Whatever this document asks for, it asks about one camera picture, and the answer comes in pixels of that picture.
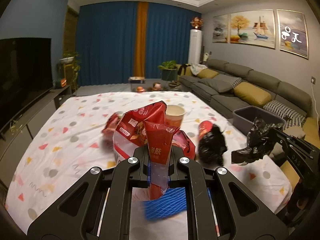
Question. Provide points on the black white patterned cushion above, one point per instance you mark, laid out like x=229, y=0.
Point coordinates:
x=231, y=80

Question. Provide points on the blue foam net sleeve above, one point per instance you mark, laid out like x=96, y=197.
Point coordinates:
x=171, y=203

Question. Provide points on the patterned white tablecloth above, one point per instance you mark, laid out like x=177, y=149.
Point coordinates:
x=71, y=142

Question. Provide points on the red cylindrical can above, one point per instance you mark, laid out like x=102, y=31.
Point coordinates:
x=204, y=127

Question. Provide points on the orange paper cup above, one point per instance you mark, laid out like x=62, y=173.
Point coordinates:
x=174, y=115

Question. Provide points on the white standing air conditioner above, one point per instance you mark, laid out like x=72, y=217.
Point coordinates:
x=195, y=44

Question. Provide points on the black flat television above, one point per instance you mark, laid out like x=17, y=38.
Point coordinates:
x=26, y=73

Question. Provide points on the crumpled red foil wrapper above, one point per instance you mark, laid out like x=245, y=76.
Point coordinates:
x=110, y=126

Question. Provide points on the green potted plant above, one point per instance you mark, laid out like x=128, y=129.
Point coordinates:
x=168, y=70

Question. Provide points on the small red tissue packet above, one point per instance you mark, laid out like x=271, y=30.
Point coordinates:
x=159, y=139

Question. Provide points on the grey plastic trash bin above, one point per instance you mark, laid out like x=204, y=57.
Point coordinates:
x=243, y=118

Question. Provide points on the mustard cushion far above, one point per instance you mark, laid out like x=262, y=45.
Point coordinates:
x=207, y=73

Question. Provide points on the left landscape painting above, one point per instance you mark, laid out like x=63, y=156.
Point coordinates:
x=220, y=29

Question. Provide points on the large red snack bag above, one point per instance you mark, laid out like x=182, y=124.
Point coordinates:
x=130, y=132

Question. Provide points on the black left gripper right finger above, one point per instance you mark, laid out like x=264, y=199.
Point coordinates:
x=219, y=206

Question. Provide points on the mustard cushion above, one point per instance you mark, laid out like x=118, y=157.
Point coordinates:
x=207, y=73
x=252, y=95

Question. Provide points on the grey sectional sofa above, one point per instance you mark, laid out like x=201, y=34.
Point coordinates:
x=226, y=103

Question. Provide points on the blue window curtain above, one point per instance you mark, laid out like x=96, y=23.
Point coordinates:
x=105, y=40

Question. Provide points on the orange curtain strip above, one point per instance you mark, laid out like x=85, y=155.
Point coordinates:
x=140, y=39

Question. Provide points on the black plastic bag scrap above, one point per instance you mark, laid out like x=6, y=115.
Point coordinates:
x=260, y=141

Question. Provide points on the plant on wooden stand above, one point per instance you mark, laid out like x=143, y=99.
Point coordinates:
x=69, y=67

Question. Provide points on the black plastic bag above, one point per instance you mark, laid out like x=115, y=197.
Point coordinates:
x=212, y=146

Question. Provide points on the dark coffee table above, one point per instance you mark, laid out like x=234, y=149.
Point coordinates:
x=127, y=87

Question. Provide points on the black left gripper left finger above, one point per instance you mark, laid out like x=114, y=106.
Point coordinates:
x=97, y=206

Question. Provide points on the grey cushion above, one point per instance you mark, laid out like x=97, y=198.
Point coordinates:
x=219, y=86

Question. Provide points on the right framed painting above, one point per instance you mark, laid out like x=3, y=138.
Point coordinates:
x=293, y=33

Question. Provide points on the artificial orange flower bouquet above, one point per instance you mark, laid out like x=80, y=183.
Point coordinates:
x=196, y=23

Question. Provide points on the houndstooth patterned cushion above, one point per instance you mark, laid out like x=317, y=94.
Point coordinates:
x=292, y=117

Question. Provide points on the middle sailboat painting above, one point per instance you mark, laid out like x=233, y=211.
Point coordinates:
x=254, y=27

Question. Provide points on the mustard cushion near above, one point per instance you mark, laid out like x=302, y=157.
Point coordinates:
x=252, y=95

